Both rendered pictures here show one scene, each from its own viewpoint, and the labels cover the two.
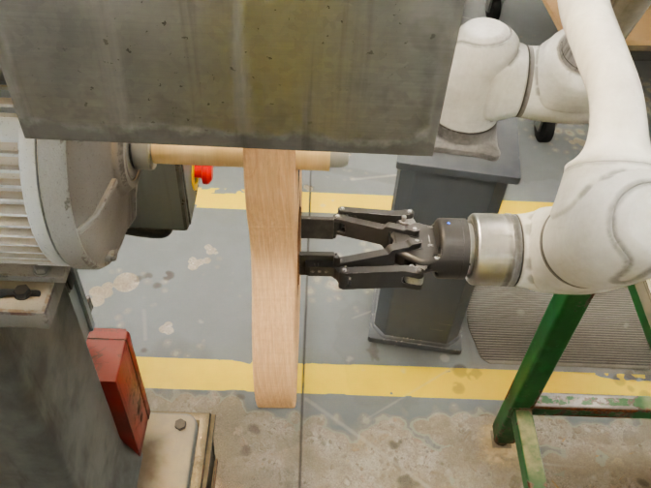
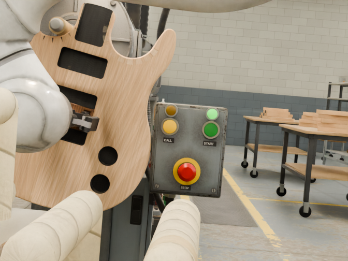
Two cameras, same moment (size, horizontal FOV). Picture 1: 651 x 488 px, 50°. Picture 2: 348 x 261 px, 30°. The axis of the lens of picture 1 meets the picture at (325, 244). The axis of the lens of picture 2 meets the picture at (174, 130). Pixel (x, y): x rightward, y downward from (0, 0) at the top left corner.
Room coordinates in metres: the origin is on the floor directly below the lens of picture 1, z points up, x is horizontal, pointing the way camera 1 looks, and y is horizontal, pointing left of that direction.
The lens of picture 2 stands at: (0.83, -1.20, 1.14)
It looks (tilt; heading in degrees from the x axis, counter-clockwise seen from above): 3 degrees down; 92
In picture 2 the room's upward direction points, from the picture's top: 5 degrees clockwise
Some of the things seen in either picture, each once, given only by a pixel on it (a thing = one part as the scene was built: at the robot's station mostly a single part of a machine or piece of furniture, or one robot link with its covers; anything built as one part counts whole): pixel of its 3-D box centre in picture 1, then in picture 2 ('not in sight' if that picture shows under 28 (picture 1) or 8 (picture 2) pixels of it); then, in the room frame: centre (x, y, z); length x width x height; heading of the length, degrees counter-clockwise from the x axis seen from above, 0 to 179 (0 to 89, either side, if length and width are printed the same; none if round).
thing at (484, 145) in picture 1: (453, 121); not in sight; (1.32, -0.27, 0.73); 0.22 x 0.18 x 0.06; 85
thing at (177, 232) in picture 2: not in sight; (176, 240); (0.82, -0.75, 1.04); 0.20 x 0.03 x 0.03; 89
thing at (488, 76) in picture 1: (479, 72); not in sight; (1.32, -0.30, 0.87); 0.18 x 0.16 x 0.22; 87
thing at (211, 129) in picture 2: not in sight; (211, 129); (0.86, 0.22, 1.07); 0.03 x 0.01 x 0.03; 3
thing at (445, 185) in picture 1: (435, 233); not in sight; (1.32, -0.29, 0.35); 0.28 x 0.28 x 0.70; 85
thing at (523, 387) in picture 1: (547, 345); not in sight; (0.91, -0.51, 0.45); 0.05 x 0.05 x 0.90; 3
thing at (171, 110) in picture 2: not in sight; (171, 110); (0.77, 0.21, 1.11); 0.03 x 0.01 x 0.03; 3
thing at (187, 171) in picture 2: (200, 171); (186, 171); (0.82, 0.20, 0.98); 0.04 x 0.04 x 0.04; 3
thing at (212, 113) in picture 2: not in sight; (212, 114); (0.86, 0.21, 1.11); 0.03 x 0.01 x 0.03; 3
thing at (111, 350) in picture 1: (70, 384); not in sight; (0.70, 0.48, 0.49); 0.25 x 0.12 x 0.37; 93
